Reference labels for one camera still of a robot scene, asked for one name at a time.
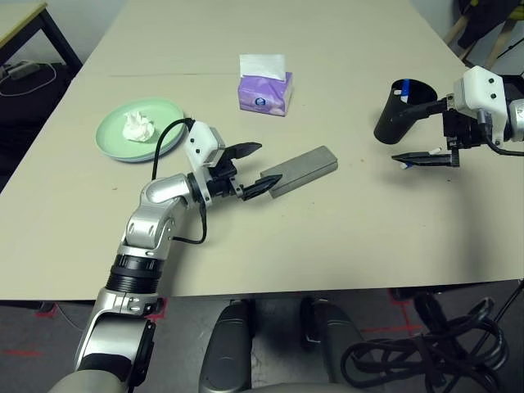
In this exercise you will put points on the grey robot right leg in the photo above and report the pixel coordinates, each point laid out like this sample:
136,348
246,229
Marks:
327,327

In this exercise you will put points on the white tissue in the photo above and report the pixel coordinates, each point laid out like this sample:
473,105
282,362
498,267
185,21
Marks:
137,129

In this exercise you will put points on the black jacket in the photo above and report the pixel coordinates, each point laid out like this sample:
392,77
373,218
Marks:
479,24

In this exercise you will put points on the grey power adapter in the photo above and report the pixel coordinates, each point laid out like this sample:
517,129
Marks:
20,69

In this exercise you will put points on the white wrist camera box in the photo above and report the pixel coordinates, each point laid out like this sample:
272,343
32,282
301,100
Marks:
200,141
479,90

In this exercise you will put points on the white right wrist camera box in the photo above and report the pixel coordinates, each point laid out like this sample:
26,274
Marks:
479,90

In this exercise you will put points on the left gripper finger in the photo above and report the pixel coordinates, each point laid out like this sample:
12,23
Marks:
243,149
264,186

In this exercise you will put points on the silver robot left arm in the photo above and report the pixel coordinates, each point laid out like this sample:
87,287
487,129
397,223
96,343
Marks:
159,196

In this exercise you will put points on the beige side table black frame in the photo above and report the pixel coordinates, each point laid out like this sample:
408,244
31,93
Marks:
16,16

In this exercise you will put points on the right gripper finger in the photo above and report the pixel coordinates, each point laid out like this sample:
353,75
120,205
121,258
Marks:
421,110
425,159

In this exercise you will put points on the wooden stool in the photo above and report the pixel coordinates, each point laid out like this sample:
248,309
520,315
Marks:
498,45

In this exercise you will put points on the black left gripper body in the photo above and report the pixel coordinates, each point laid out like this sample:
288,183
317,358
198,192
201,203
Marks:
223,180

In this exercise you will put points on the grey robot leg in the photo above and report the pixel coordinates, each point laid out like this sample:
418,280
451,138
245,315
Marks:
327,327
229,352

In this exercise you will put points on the grey glasses case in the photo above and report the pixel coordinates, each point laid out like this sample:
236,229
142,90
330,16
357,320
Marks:
303,168

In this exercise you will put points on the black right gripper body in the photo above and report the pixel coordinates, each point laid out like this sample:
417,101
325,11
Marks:
462,131

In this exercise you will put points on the green plate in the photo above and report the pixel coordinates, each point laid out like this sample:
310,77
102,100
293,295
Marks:
163,118

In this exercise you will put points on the black cup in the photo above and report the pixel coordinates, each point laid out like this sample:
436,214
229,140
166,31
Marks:
389,127

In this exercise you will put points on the grey robot left leg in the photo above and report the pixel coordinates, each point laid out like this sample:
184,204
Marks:
229,352

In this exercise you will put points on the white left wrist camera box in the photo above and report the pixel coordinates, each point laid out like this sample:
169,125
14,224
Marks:
200,141

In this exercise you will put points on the blue plate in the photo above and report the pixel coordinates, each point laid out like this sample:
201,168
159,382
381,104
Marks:
135,161

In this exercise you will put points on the purple tissue box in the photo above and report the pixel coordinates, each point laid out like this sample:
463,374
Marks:
262,98

